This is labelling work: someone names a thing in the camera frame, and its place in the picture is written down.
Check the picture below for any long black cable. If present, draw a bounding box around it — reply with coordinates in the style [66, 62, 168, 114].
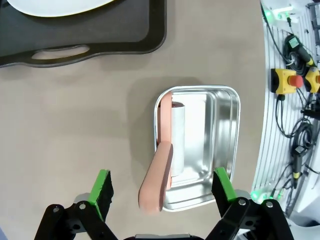
[272, 159, 303, 217]

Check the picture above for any black power brick green label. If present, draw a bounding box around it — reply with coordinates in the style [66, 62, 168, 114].
[284, 34, 303, 53]

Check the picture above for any black cable bundle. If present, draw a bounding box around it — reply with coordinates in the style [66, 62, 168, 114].
[294, 116, 320, 151]

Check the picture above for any yellow emergency stop box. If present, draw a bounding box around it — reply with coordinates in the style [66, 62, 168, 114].
[270, 67, 305, 95]
[304, 66, 320, 95]

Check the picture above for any white power strip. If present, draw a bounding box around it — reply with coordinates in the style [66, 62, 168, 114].
[271, 6, 300, 24]

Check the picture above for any thin grey cable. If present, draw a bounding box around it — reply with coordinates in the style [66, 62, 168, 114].
[261, 9, 291, 66]

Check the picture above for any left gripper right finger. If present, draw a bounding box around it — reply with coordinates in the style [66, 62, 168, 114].
[204, 166, 296, 240]

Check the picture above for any small black adapter box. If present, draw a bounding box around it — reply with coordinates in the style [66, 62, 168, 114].
[292, 145, 309, 156]

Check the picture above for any looped black cable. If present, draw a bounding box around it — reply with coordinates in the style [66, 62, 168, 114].
[274, 94, 301, 139]

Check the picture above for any black plastic serving tray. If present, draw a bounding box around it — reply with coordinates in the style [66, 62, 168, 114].
[0, 0, 168, 69]

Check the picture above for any rectangular stainless steel tray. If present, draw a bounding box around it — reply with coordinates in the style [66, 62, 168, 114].
[149, 85, 242, 213]

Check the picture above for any pink silicone spatula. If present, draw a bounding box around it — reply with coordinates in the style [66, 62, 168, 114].
[138, 91, 186, 213]

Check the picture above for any coiled black cable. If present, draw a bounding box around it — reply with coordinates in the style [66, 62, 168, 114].
[283, 48, 310, 76]

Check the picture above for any white round plate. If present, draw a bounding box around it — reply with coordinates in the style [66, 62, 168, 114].
[5, 0, 118, 18]

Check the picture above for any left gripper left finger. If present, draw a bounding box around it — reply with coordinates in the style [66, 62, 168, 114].
[34, 169, 118, 240]

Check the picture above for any slotted aluminium mounting plate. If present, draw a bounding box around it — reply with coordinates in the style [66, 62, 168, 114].
[250, 0, 320, 226]

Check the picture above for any black yellow enabling handle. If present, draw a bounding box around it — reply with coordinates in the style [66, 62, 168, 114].
[291, 154, 303, 181]
[298, 46, 317, 68]

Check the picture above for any white box with green lights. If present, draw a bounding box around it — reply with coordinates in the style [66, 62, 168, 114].
[264, 187, 288, 201]

